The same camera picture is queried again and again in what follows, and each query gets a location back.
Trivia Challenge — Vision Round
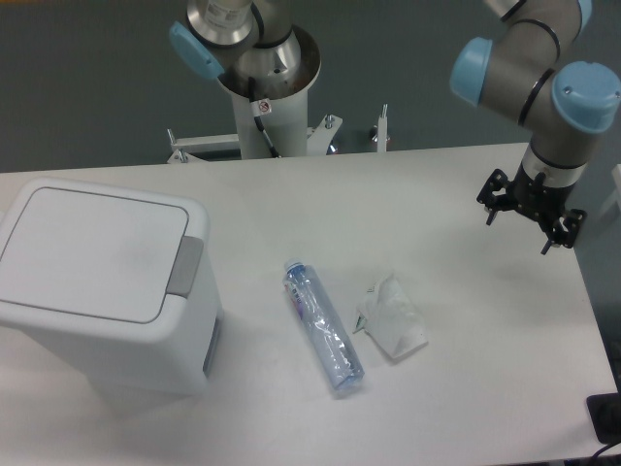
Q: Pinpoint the crumpled white plastic bag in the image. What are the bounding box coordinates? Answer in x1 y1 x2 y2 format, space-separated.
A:
353 273 429 361

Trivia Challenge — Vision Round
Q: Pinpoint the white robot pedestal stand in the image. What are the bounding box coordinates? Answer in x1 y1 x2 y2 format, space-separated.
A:
166 23 393 164

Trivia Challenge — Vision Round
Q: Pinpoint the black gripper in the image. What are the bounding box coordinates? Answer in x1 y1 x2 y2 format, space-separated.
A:
476 165 587 254

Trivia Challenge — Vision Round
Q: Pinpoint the clear plastic water bottle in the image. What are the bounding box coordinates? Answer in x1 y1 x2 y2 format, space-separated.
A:
282 258 365 398

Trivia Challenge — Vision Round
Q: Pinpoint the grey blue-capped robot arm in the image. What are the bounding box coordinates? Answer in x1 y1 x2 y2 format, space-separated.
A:
169 1 620 248

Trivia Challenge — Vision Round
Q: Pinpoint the black device at table corner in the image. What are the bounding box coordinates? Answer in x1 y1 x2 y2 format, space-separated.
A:
586 393 620 444

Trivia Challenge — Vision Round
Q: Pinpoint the black cable on pedestal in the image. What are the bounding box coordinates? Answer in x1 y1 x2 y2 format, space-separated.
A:
246 76 282 159

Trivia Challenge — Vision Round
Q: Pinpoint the white push-button trash can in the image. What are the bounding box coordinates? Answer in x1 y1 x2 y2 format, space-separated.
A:
1 178 223 395

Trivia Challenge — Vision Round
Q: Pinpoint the white furniture piece right edge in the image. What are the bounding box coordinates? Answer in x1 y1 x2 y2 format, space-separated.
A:
598 164 621 227

